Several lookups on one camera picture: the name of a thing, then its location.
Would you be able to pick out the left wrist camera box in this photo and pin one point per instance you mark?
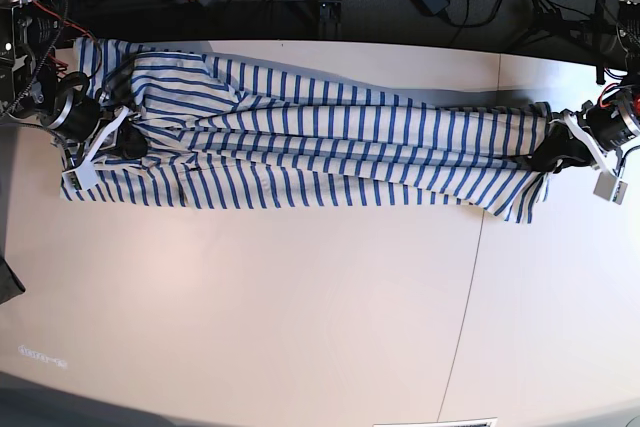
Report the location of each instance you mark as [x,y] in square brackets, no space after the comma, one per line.
[610,188]

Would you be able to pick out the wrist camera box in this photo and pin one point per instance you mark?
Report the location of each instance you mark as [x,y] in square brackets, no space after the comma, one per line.
[610,188]
[80,178]

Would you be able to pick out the blue white striped T-shirt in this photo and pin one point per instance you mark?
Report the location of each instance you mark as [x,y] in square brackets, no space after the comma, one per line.
[223,133]

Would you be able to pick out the dark object at left edge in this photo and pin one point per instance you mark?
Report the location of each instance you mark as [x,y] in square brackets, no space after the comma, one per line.
[10,284]

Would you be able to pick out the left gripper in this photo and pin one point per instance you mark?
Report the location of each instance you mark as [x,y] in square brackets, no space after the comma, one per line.
[562,149]

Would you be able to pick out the black tripod stand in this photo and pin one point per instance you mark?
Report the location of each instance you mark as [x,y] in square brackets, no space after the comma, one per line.
[548,21]

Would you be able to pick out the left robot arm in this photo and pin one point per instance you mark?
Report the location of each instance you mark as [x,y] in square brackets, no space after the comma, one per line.
[620,22]

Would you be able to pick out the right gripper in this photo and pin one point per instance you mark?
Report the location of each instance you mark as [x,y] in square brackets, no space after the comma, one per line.
[79,119]

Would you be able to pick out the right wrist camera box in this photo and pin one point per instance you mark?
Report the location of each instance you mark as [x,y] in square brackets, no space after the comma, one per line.
[80,178]

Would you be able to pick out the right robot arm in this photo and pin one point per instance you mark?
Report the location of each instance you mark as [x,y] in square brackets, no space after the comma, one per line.
[54,79]

